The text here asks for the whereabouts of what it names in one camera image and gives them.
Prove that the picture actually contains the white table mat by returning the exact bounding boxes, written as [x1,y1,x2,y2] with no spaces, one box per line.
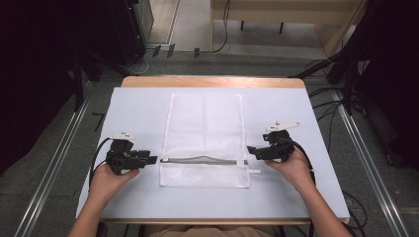
[75,86,351,221]

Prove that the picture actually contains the black cabinet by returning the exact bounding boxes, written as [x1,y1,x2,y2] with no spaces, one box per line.
[107,0,155,65]

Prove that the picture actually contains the person's beige trousers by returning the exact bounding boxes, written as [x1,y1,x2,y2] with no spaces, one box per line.
[147,224,281,237]

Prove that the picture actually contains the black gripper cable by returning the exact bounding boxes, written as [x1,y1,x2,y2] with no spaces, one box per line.
[88,136,114,188]
[280,137,317,186]

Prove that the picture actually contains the person's left hand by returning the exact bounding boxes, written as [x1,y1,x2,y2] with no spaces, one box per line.
[87,162,141,206]

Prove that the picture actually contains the black curtain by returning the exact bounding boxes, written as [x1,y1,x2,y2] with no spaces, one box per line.
[342,0,419,169]
[0,0,115,176]

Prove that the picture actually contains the black floor cables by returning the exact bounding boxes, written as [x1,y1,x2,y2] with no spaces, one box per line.
[304,58,345,152]

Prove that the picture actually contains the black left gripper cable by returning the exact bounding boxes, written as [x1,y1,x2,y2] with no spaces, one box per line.
[88,136,114,188]

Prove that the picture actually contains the white floor cable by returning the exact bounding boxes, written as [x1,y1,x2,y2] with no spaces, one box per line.
[126,48,154,76]

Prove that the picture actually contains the black hanging cable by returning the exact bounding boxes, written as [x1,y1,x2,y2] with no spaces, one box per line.
[210,0,231,54]

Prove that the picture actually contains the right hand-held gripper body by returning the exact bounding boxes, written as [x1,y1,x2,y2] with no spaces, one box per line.
[258,120,302,163]

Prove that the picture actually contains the metal floor rail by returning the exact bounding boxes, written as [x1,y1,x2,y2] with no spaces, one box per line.
[330,88,411,237]
[13,95,92,237]

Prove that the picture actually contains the black metal stand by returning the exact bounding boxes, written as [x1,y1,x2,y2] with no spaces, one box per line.
[70,48,132,113]
[289,48,364,117]

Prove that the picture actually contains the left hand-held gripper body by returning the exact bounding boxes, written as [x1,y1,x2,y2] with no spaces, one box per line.
[105,131,153,176]

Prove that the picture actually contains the white mesh laundry bag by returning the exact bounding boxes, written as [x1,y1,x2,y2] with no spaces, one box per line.
[159,92,262,190]

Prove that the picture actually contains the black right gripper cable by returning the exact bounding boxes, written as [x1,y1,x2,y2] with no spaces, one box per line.
[280,137,317,186]

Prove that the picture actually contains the person's right hand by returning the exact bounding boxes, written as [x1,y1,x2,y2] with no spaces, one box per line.
[264,147,316,195]

